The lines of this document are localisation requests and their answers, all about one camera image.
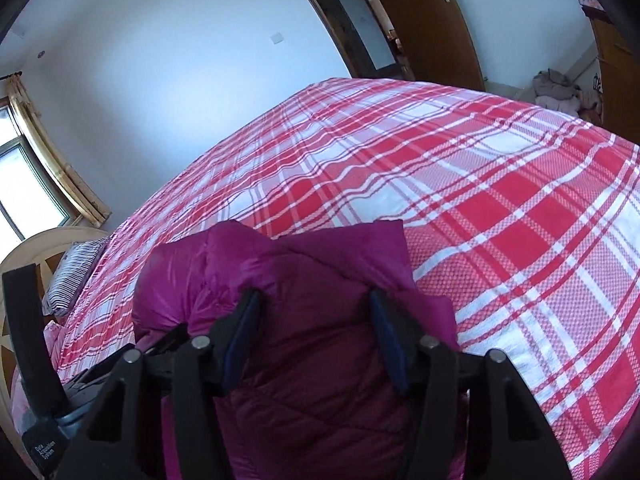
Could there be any striped grey white pillow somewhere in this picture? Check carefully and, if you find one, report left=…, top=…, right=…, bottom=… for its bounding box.
left=42, top=237, right=108, bottom=320

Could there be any brown wooden cabinet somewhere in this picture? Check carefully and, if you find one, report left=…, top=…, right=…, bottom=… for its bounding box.
left=578, top=0, right=639, bottom=144

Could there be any yellow right curtain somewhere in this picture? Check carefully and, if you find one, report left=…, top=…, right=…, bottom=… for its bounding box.
left=4, top=74, right=112, bottom=228

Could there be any magenta puffer down jacket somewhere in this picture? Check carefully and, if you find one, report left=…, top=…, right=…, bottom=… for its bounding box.
left=132, top=221, right=457, bottom=479

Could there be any red white plaid bedspread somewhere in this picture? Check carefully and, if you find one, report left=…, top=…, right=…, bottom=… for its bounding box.
left=51, top=78, right=639, bottom=479

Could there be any pile of grey pink clothes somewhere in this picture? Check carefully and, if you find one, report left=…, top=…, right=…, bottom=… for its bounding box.
left=532, top=68, right=602, bottom=124

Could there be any window with grey frame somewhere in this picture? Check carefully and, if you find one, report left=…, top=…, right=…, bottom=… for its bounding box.
left=0, top=98, right=77, bottom=259

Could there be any black wrist strap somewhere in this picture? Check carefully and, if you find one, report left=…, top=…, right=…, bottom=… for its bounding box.
left=1, top=263, right=72, bottom=420

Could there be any brown wooden door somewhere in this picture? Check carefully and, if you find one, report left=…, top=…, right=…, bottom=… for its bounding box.
left=380, top=0, right=485, bottom=91

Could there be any white wall switch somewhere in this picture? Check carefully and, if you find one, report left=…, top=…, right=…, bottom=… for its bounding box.
left=270, top=32, right=284, bottom=44

